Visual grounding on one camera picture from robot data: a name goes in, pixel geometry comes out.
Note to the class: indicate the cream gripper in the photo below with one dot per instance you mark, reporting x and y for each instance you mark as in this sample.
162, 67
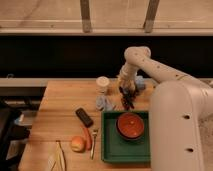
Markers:
126, 83

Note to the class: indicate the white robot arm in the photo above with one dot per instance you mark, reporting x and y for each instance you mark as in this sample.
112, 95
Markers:
176, 105

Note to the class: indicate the white plastic cup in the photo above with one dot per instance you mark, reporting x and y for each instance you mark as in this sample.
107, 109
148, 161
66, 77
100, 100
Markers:
103, 84

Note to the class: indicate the crumpled blue cloth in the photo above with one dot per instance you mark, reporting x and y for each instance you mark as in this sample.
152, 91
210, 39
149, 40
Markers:
104, 104

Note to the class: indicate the red bowl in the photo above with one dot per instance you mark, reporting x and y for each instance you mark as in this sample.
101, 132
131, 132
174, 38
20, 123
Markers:
130, 126

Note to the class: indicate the black rectangular block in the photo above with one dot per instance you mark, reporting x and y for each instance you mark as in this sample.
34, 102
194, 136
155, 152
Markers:
84, 117

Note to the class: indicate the green plastic tray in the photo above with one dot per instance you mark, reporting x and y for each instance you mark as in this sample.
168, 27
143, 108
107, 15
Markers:
116, 149

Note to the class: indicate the orange carrot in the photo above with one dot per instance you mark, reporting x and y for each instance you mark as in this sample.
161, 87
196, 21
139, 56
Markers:
87, 137

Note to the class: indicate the red yellow apple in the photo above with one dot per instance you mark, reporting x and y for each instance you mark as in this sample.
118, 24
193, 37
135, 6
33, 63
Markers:
78, 144

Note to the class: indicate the white plastic knife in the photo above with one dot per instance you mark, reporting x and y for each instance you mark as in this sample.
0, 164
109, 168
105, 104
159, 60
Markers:
50, 163

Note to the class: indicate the black equipment at left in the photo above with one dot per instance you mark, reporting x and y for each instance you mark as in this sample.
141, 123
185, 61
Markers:
9, 131

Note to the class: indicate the cream handled knife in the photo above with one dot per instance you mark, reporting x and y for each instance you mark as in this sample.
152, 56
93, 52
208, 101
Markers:
60, 159

